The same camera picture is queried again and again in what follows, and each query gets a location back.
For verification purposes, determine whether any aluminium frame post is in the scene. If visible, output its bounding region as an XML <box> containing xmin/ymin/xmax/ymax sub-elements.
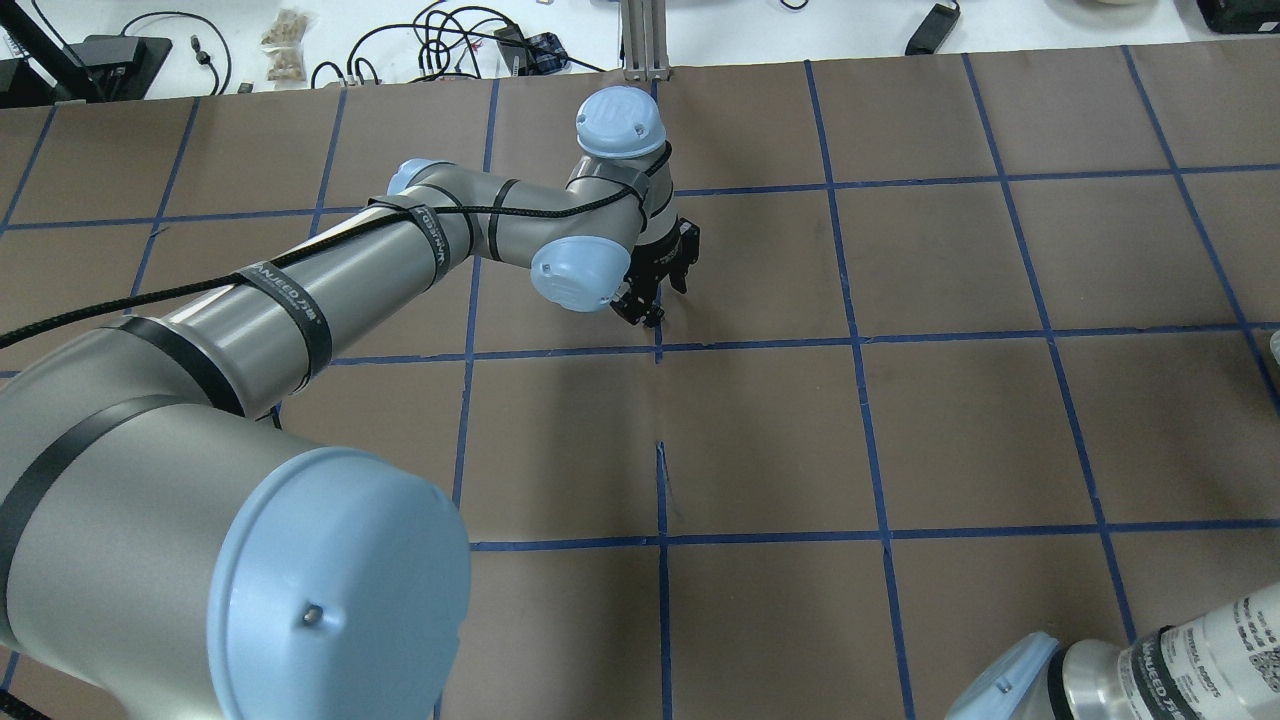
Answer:
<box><xmin>618</xmin><ymin>0</ymin><xmax>672</xmax><ymax>82</ymax></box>

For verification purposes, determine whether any brown paper table cover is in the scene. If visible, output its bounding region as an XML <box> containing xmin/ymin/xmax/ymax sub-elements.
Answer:
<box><xmin>0</xmin><ymin>40</ymin><xmax>1280</xmax><ymax>720</ymax></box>

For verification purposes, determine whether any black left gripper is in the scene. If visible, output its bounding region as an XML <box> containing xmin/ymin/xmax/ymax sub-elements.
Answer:
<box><xmin>611</xmin><ymin>217</ymin><xmax>701</xmax><ymax>329</ymax></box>

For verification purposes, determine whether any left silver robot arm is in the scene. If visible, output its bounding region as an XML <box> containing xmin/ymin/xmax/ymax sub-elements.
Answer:
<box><xmin>3</xmin><ymin>85</ymin><xmax>698</xmax><ymax>719</ymax></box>

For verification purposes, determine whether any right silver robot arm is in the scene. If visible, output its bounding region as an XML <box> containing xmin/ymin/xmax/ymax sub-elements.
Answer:
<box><xmin>945</xmin><ymin>583</ymin><xmax>1279</xmax><ymax>719</ymax></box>

